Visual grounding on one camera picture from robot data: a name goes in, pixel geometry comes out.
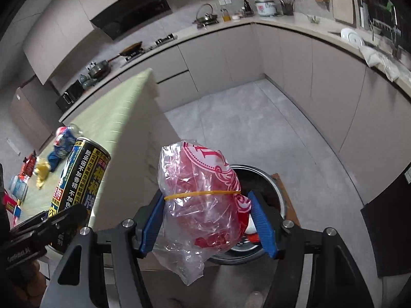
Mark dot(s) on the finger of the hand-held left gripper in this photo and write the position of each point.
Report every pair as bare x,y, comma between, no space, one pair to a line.
29,224
73,214

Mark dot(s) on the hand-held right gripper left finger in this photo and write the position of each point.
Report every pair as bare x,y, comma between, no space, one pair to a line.
151,227

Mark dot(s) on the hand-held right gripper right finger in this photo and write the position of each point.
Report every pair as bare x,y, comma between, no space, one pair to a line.
263,227

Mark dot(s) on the black yellow drink can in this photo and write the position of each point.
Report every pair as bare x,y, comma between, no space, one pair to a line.
83,179

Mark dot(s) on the black plastic bucket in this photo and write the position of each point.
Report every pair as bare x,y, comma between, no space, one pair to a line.
273,186

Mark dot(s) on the clear red printed plastic bag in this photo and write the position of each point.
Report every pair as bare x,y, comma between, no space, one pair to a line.
199,218

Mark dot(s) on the yellow rubber band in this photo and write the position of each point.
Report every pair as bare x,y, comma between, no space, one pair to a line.
199,193

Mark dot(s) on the blue drink can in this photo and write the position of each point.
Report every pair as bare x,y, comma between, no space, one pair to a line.
70,138

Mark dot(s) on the person's left hand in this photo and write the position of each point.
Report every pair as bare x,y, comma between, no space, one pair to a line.
32,276

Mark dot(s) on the red blue packets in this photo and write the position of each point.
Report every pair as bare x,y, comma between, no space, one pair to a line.
13,207

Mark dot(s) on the small wooden stool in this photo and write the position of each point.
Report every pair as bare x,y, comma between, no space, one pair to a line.
289,205

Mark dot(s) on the light blue jar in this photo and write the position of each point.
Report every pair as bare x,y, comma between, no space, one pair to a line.
18,187

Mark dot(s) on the yellow crumpled wrapper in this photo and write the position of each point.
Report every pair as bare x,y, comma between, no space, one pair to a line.
42,171

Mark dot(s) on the blue packet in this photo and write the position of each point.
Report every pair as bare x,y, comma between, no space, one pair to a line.
54,161

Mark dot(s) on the red pot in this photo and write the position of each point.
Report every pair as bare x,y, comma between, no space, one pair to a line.
29,163

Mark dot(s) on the beige kitchen island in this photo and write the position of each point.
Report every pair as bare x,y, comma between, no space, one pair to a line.
144,154

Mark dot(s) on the green tiled island counter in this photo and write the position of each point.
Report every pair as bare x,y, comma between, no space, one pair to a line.
106,115

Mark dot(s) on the beige refrigerator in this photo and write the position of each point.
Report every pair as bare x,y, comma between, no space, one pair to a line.
29,115

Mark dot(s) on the black toaster oven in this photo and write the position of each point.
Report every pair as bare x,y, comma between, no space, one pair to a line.
69,95

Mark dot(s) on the black built-in dishwasher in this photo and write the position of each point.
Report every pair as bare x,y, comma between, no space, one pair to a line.
391,231

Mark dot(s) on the grey ceramic jar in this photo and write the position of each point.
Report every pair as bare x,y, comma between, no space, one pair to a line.
86,81

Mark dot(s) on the grey pot with lid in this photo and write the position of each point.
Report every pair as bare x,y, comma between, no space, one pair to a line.
99,69

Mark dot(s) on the beige base cabinets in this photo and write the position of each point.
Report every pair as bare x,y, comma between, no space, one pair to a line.
289,64

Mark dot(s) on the dark wok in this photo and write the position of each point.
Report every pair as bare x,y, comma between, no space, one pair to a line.
131,48

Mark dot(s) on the black gas stove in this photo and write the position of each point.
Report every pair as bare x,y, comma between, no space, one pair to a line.
163,40

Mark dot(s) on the white cloth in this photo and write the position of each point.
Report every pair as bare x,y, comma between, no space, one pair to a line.
375,59

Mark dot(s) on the white plate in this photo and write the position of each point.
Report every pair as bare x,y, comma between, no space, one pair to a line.
352,37

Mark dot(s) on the black range hood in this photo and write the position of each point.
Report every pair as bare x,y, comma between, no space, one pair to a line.
135,9

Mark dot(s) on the small glass bowl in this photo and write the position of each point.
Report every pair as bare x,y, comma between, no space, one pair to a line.
314,19

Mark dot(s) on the yellow oil bottle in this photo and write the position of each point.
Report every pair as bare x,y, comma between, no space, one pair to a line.
225,16

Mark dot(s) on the dark glass bottle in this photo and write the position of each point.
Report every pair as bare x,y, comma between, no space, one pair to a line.
248,8

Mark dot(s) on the black utensil holder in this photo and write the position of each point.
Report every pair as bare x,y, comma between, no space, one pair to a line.
287,8

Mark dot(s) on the white rice cooker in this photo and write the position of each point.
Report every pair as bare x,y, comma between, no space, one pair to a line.
266,6

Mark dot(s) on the steel faucet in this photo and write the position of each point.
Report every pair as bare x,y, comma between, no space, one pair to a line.
396,38

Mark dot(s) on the steel sink rack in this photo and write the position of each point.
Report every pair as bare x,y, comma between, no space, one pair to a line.
382,25

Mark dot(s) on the beige cutting board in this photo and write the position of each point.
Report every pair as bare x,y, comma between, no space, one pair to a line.
343,4

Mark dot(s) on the green cloth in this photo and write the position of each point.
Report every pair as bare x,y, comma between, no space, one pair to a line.
390,7

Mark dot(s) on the beige wall cabinets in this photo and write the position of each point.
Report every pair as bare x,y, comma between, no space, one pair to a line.
74,16

